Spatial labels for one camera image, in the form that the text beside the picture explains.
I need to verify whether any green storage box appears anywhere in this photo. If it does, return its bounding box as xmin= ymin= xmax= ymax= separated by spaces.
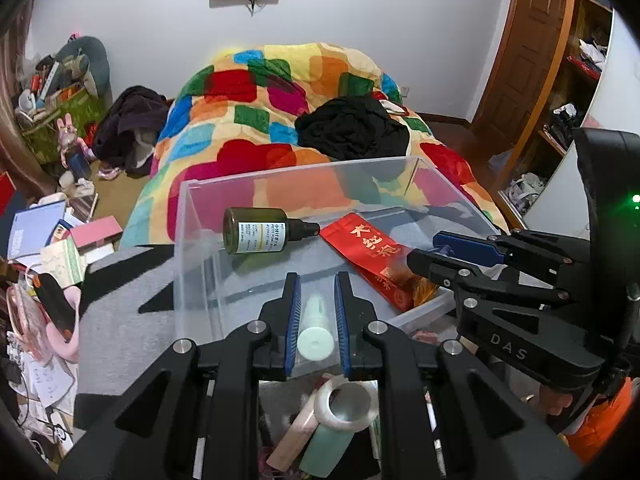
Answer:
xmin=20 ymin=85 xmax=106 ymax=163

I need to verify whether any clear plastic storage box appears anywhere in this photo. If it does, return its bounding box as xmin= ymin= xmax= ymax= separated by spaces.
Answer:
xmin=172 ymin=156 xmax=503 ymax=378

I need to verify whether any person's right hand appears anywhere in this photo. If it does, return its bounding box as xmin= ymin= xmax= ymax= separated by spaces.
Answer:
xmin=525 ymin=382 xmax=581 ymax=418

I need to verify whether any wooden shelf unit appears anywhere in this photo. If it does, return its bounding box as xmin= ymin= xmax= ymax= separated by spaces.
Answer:
xmin=495 ymin=0 xmax=616 ymax=226

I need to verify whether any white curved wardrobe panel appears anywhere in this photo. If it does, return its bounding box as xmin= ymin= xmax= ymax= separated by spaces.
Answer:
xmin=522 ymin=10 xmax=640 ymax=233

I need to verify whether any pink white braided rope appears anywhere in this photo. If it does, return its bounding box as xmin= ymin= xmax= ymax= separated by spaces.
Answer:
xmin=412 ymin=329 xmax=448 ymax=347

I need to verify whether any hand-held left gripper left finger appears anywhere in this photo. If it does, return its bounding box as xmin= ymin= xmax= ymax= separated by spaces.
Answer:
xmin=57 ymin=272 xmax=303 ymax=480

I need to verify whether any light green bottle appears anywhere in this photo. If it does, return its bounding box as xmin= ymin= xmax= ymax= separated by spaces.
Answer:
xmin=299 ymin=420 xmax=357 ymax=480

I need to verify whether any brown wooden door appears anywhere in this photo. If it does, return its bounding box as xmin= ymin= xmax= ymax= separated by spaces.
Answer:
xmin=470 ymin=0 xmax=578 ymax=136

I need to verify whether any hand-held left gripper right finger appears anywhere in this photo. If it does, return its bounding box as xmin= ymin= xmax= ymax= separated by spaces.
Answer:
xmin=334 ymin=271 xmax=586 ymax=480

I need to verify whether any green patterned box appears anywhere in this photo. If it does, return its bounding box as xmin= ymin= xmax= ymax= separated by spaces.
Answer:
xmin=40 ymin=237 xmax=88 ymax=286

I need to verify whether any pink bunny doll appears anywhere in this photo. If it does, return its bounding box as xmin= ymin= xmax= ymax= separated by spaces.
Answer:
xmin=56 ymin=116 xmax=93 ymax=181

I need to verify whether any clear tape roll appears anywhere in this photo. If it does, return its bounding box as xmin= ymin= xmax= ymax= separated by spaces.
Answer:
xmin=313 ymin=375 xmax=381 ymax=432

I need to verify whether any beige pink tube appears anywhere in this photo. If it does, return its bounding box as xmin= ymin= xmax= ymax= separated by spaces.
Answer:
xmin=267 ymin=400 xmax=321 ymax=471

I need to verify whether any pink flat box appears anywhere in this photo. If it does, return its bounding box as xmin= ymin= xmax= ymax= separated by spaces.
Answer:
xmin=67 ymin=216 xmax=123 ymax=251

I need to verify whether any person's orange-sleeved right forearm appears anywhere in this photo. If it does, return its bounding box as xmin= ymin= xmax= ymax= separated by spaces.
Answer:
xmin=565 ymin=374 xmax=640 ymax=466

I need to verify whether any brown glass spray bottle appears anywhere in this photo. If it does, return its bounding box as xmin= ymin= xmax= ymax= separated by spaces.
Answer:
xmin=222 ymin=207 xmax=321 ymax=256

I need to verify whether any blue book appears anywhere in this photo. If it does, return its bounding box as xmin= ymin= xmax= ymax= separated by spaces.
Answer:
xmin=7 ymin=200 xmax=68 ymax=261

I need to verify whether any grey and black mat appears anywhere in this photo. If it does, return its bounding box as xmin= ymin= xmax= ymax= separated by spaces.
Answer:
xmin=72 ymin=242 xmax=481 ymax=480

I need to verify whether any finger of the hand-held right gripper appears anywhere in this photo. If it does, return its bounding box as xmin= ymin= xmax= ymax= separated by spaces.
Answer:
xmin=432 ymin=229 xmax=576 ymax=275
xmin=406 ymin=249 xmax=571 ymax=311

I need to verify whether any mint green tube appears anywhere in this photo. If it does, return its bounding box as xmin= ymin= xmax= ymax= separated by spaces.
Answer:
xmin=296 ymin=294 xmax=335 ymax=361

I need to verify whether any colourful patchwork blanket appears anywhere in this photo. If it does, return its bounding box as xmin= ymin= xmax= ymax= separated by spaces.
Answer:
xmin=120 ymin=42 xmax=511 ymax=248

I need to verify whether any pink plastic holder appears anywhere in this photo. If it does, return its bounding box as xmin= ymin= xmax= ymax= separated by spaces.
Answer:
xmin=7 ymin=272 xmax=83 ymax=361

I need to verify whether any dark purple clothes pile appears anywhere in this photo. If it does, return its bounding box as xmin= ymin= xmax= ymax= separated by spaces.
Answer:
xmin=92 ymin=86 xmax=171 ymax=177

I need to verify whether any red foil packet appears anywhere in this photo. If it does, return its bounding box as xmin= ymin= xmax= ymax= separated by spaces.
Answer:
xmin=320 ymin=212 xmax=441 ymax=313

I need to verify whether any black cloth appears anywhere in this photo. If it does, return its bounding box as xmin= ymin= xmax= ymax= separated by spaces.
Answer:
xmin=295 ymin=94 xmax=411 ymax=163

